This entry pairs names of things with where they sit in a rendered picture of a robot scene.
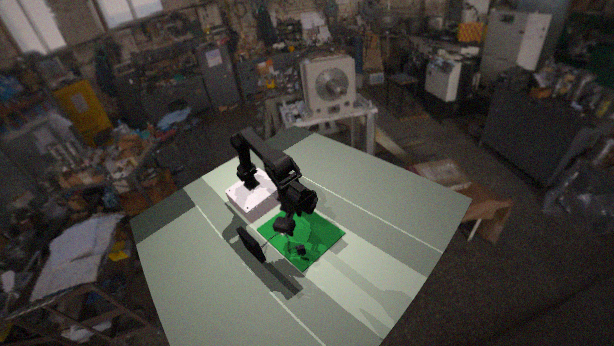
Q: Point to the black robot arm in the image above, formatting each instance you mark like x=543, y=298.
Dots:
x=277, y=166

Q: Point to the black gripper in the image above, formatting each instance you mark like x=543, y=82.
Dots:
x=286, y=224

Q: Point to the green circuit board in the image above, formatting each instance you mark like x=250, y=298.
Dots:
x=314, y=231

